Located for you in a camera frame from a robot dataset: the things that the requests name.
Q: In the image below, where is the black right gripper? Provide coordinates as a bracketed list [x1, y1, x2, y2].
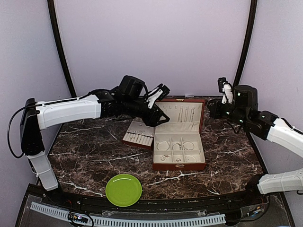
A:
[206, 98, 249, 127]

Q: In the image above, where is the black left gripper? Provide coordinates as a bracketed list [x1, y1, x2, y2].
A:
[123, 97, 170, 127]

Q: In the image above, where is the jewelry tray brown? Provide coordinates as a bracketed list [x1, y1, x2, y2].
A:
[122, 118, 154, 150]

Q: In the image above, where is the brown jewelry box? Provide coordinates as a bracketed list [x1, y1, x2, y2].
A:
[152, 99, 206, 171]

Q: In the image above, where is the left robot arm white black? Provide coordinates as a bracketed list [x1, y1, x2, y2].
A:
[7, 75, 170, 206]

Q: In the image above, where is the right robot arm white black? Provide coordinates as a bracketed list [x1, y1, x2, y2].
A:
[207, 78, 303, 205]

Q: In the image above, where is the green plate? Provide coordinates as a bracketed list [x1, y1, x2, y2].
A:
[105, 174, 143, 207]

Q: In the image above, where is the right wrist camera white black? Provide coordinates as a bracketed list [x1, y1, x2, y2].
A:
[217, 77, 233, 104]

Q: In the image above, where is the right black frame post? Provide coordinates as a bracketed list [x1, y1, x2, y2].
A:
[233, 0, 258, 86]

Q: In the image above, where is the black frame post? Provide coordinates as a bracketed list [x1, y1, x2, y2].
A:
[233, 0, 258, 86]
[47, 0, 76, 97]

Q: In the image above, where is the white slotted cable duct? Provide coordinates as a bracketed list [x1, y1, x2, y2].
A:
[29, 202, 226, 227]

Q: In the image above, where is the left black frame post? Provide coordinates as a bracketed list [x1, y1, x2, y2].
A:
[47, 0, 76, 97]

